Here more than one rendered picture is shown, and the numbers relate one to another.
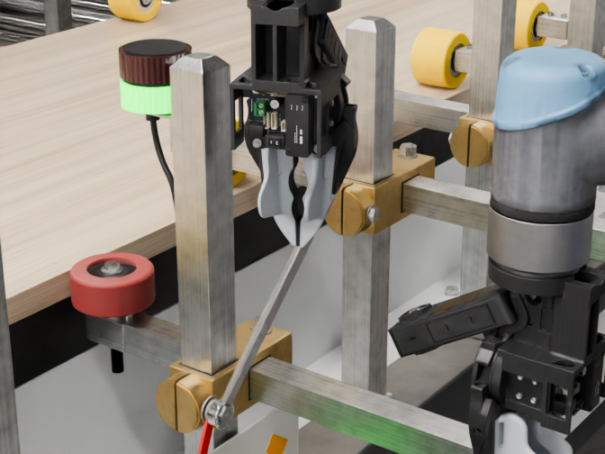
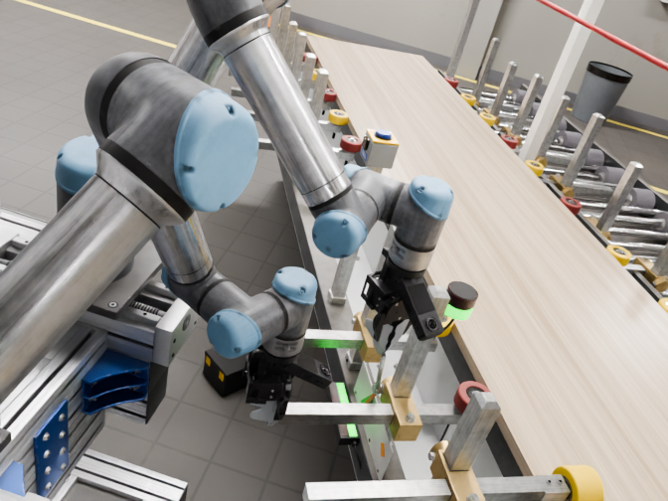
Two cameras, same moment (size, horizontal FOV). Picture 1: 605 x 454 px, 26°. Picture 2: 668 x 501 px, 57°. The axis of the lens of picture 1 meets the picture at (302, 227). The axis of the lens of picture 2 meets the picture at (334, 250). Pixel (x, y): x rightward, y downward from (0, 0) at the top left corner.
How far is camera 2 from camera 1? 1.66 m
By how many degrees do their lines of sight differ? 104
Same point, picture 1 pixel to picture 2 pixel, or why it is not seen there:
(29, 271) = (496, 382)
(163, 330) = (441, 409)
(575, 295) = not seen: hidden behind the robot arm
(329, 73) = (384, 289)
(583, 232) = not seen: hidden behind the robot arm
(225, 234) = (409, 350)
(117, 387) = (478, 462)
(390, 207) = (437, 474)
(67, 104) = not seen: outside the picture
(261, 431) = (383, 432)
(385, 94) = (463, 428)
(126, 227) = (524, 432)
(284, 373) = (378, 408)
